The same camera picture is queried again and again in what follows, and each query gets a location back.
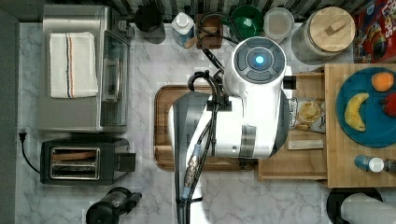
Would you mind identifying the yellow banana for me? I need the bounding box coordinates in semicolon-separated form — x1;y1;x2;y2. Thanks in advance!
345;92;369;132

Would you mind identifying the black paper towel holder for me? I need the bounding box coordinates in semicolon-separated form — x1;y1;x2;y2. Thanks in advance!
326;188;383;224

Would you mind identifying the brown wooden tray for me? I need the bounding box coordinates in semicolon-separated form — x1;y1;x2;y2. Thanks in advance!
153;85;258;172

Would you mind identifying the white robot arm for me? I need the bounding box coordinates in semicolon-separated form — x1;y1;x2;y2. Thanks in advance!
168;36;295;224

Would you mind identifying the brown wooden box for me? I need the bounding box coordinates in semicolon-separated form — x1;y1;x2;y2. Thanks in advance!
196;16;223;49

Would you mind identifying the snack bag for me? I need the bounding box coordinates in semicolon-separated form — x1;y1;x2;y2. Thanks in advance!
289;97;326;133

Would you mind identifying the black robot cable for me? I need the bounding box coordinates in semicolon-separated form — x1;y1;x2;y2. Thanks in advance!
179;12;241;224

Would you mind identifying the jar with wooden lid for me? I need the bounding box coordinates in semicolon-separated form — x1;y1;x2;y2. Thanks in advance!
291;7;356;64

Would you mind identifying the green mug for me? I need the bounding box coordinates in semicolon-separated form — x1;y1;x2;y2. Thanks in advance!
221;5;264;39

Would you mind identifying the clear glass jar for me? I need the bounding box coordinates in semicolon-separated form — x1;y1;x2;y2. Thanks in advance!
261;7;294;44

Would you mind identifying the black cup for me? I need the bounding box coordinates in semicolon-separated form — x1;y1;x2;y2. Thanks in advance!
134;5;163;33

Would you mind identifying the stainless toaster oven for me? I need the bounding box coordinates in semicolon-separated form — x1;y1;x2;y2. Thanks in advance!
37;5;131;133

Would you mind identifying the black power cord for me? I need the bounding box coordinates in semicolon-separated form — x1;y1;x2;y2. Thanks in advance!
18;132;42;175

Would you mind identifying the paper towel roll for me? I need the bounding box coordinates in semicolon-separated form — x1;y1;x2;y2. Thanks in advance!
341;193;396;224

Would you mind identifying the black toaster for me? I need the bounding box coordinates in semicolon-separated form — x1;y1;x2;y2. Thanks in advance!
40;138;135;186

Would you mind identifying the colourful cereal box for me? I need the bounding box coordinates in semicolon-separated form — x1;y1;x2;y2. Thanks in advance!
354;0;396;63

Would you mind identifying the white striped towel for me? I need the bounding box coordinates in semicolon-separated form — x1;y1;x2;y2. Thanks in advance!
49;32;98;99

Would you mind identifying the wooden drawer cabinet top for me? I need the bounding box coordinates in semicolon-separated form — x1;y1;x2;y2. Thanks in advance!
324;63;395;188

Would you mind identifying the blue bottle white cap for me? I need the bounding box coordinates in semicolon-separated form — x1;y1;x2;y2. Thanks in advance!
354;155;385;173

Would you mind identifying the orange fruit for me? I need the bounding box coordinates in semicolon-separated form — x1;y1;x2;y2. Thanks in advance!
372;72;394;92

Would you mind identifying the dark shaker bottle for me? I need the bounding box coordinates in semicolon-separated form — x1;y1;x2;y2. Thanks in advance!
384;159;396;174

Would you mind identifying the red fruit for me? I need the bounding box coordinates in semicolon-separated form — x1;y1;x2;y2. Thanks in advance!
380;92;396;117

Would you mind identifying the wooden spoon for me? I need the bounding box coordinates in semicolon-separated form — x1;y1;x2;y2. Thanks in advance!
184;27;218;49

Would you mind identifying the black coffee grinder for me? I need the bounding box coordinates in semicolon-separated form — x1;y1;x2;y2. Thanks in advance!
86;187;142;224

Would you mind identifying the blue plate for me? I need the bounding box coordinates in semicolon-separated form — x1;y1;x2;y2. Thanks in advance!
335;67;396;147

